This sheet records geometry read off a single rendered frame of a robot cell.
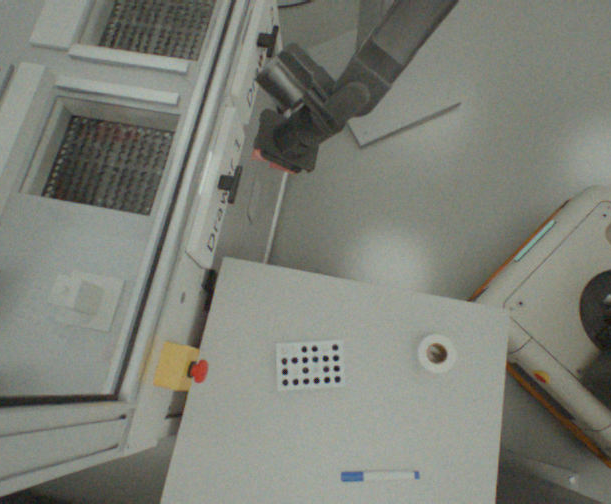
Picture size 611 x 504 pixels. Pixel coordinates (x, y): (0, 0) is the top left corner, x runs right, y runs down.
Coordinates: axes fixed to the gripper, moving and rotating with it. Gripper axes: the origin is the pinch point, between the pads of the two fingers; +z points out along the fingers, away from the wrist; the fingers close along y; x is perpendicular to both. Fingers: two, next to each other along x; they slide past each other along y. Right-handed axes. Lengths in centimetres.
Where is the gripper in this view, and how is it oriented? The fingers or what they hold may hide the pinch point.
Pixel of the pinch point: (263, 158)
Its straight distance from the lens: 80.5
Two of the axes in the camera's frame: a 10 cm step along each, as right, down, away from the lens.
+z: -5.2, 1.4, 8.4
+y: -8.3, -2.9, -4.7
